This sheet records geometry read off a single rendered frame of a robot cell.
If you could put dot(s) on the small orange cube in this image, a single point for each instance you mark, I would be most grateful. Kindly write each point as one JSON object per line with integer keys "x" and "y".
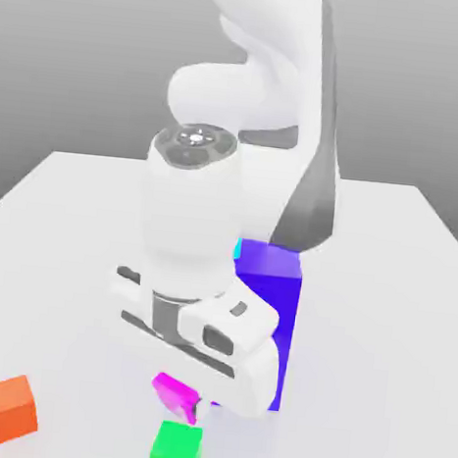
{"x": 10, "y": 409}

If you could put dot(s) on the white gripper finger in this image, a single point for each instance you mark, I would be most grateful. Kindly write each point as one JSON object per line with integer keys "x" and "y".
{"x": 203, "y": 408}

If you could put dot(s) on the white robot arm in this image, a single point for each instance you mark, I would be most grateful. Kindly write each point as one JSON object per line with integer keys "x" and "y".
{"x": 190, "y": 217}

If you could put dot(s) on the large blue box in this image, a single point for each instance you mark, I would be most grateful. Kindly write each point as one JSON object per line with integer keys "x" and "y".
{"x": 274, "y": 292}

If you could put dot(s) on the small green cube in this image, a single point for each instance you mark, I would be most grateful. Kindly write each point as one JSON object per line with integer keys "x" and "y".
{"x": 176, "y": 450}

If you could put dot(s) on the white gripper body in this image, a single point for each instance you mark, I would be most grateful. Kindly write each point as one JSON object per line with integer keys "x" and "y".
{"x": 255, "y": 381}

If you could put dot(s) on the small magenta cube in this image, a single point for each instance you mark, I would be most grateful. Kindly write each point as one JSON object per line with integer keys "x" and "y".
{"x": 175, "y": 397}

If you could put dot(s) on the small cyan cube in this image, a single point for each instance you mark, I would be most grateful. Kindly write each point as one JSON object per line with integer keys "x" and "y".
{"x": 237, "y": 249}

